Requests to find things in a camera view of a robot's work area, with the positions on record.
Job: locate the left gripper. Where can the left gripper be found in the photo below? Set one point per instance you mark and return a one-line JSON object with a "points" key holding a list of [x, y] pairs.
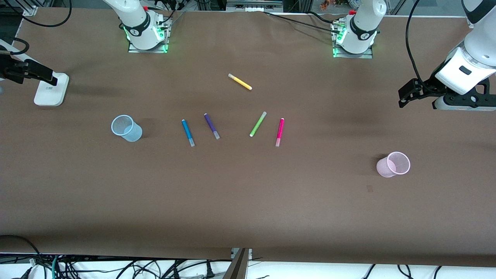
{"points": [[427, 86]]}

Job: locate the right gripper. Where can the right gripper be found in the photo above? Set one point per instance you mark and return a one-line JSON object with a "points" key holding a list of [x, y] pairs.
{"points": [[15, 71]]}

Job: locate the pink marker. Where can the pink marker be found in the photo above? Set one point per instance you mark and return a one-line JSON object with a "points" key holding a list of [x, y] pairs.
{"points": [[279, 132]]}

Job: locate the blue marker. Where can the blue marker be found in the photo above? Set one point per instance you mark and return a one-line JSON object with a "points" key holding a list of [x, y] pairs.
{"points": [[188, 132]]}

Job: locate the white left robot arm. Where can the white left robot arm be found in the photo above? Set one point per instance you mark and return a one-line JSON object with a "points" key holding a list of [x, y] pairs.
{"points": [[478, 50]]}

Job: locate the translucent pink plastic cup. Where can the translucent pink plastic cup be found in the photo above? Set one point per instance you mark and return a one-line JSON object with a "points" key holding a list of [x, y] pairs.
{"points": [[393, 164]]}

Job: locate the translucent blue plastic cup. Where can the translucent blue plastic cup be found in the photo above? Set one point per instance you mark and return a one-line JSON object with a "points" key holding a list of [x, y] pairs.
{"points": [[127, 128]]}

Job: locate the green marker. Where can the green marker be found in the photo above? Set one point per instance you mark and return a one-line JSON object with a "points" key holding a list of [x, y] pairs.
{"points": [[258, 124]]}

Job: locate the yellow marker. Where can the yellow marker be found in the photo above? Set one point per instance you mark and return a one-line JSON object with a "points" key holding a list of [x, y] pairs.
{"points": [[240, 81]]}

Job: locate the brown paper table cover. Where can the brown paper table cover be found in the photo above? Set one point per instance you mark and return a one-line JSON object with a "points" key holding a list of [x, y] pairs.
{"points": [[248, 193]]}

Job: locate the purple marker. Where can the purple marker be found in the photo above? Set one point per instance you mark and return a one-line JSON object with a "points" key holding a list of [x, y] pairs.
{"points": [[211, 126]]}

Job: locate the wooden table leg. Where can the wooden table leg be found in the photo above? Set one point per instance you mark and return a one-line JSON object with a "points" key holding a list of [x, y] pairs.
{"points": [[236, 265]]}

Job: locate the black power plug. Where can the black power plug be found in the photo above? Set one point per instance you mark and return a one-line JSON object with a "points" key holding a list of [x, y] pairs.
{"points": [[209, 271]]}

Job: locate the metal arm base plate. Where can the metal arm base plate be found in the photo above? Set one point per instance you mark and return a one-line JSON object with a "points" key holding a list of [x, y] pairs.
{"points": [[368, 55], [133, 49]]}

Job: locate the aluminium frame rail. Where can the aluminium frame rail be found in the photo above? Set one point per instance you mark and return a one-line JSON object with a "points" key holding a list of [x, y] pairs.
{"points": [[254, 4]]}

